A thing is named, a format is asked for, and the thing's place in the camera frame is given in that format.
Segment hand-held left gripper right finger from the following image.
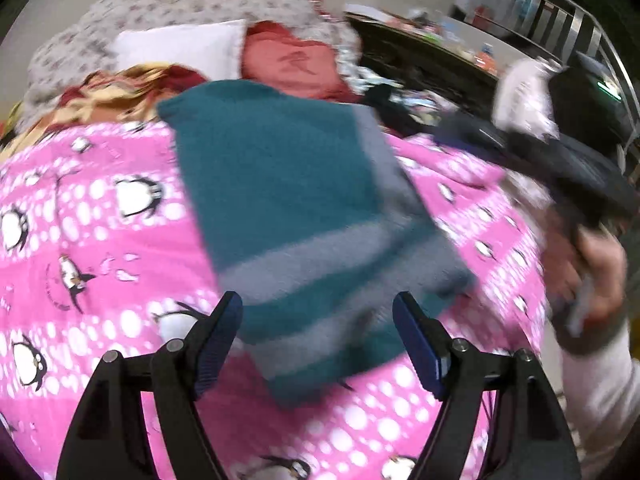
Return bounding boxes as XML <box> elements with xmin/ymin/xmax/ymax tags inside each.
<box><xmin>392</xmin><ymin>290</ymin><xmax>584</xmax><ymax>480</ymax></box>

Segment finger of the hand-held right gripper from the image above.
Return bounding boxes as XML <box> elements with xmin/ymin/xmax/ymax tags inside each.
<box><xmin>432</xmin><ymin>112</ymin><xmax>512</xmax><ymax>162</ymax></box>

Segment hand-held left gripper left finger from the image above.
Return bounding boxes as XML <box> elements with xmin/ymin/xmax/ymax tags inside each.
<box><xmin>56</xmin><ymin>290</ymin><xmax>244</xmax><ymax>480</ymax></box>

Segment teal grey-striped towel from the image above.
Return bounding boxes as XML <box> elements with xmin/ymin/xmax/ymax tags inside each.
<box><xmin>156</xmin><ymin>80</ymin><xmax>477</xmax><ymax>408</ymax></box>

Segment person's right forearm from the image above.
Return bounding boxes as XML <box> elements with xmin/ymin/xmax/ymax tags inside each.
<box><xmin>552</xmin><ymin>317</ymin><xmax>640</xmax><ymax>480</ymax></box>

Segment person's right hand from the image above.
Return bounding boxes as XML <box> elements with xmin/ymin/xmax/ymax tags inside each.
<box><xmin>544</xmin><ymin>207</ymin><xmax>629</xmax><ymax>333</ymax></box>

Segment orange bottle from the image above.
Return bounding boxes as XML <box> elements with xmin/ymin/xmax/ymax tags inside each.
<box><xmin>475</xmin><ymin>42</ymin><xmax>501</xmax><ymax>72</ymax></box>

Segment dark wooden headboard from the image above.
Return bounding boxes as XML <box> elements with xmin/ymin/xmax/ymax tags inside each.
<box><xmin>344</xmin><ymin>12</ymin><xmax>506</xmax><ymax>111</ymax></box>

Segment colourful patterned cloth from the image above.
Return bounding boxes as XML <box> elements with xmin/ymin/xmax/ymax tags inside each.
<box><xmin>350</xmin><ymin>67</ymin><xmax>451</xmax><ymax>126</ymax></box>

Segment black garment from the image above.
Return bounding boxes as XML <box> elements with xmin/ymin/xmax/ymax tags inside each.
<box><xmin>367</xmin><ymin>82</ymin><xmax>431</xmax><ymax>128</ymax></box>

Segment metal railing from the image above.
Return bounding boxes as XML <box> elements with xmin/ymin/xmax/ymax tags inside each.
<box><xmin>450</xmin><ymin>0</ymin><xmax>640</xmax><ymax>186</ymax></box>

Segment pink penguin print blanket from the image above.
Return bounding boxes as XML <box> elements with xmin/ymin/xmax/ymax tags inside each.
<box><xmin>0</xmin><ymin>120</ymin><xmax>566</xmax><ymax>480</ymax></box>

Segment red heart-shaped cushion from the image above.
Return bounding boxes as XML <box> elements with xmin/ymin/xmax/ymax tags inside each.
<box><xmin>241</xmin><ymin>20</ymin><xmax>361</xmax><ymax>106</ymax></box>

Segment yellow and red patterned blanket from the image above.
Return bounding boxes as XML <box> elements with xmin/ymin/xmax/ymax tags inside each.
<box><xmin>0</xmin><ymin>62</ymin><xmax>211</xmax><ymax>158</ymax></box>

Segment white pillow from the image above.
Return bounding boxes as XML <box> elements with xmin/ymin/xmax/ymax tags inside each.
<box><xmin>109</xmin><ymin>19</ymin><xmax>248</xmax><ymax>81</ymax></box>

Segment floral grey pillows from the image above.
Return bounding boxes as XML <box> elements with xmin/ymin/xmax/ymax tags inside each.
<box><xmin>20</xmin><ymin>0</ymin><xmax>361</xmax><ymax>121</ymax></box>

